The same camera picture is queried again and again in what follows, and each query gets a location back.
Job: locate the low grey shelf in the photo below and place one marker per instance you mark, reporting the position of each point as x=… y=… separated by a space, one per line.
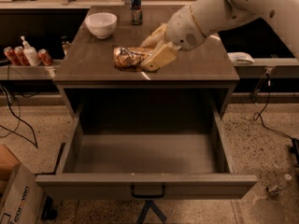
x=273 y=67
x=41 y=72

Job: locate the red can right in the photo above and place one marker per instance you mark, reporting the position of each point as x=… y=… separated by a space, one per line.
x=44 y=56

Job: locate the red can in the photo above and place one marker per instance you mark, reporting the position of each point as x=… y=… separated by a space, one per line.
x=21 y=56
x=44 y=56
x=10 y=54

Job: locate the grey wooden cabinet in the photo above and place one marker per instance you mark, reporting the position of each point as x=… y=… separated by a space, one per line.
x=89 y=61

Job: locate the black drawer handle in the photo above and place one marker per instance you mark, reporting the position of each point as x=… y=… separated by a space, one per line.
x=148 y=192

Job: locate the open grey top drawer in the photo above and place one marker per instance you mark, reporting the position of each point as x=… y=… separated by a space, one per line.
x=146 y=138

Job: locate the white folded cloth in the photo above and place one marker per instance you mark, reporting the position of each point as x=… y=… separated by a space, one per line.
x=240 y=58

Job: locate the white pump bottle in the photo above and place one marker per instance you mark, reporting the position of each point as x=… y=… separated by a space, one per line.
x=30 y=53

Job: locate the orange can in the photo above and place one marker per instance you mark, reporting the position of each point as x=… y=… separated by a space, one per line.
x=130 y=59

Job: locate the red can far left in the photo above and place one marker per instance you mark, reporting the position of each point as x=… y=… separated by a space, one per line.
x=10 y=54

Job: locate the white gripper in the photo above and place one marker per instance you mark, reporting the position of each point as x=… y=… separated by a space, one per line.
x=183 y=30

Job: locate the low grey shelf left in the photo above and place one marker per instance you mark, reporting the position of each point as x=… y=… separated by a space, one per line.
x=41 y=72

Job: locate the red can middle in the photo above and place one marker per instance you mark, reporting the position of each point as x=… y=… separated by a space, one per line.
x=21 y=56

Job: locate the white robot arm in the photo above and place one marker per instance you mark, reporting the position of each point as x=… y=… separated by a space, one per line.
x=219 y=15

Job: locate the cardboard box with print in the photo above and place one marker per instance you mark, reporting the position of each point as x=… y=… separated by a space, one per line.
x=20 y=195

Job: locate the clear plastic water bottle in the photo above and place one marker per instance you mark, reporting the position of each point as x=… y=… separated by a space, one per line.
x=278 y=185

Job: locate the small dark glass bottle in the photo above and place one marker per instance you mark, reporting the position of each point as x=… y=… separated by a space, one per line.
x=65 y=44

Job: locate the blue silver drink can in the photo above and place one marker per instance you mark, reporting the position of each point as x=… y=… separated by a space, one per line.
x=136 y=12

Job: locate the low grey shelf right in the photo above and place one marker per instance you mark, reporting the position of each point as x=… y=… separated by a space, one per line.
x=273 y=67

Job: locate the white ceramic bowl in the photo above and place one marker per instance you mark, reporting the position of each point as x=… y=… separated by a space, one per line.
x=101 y=24

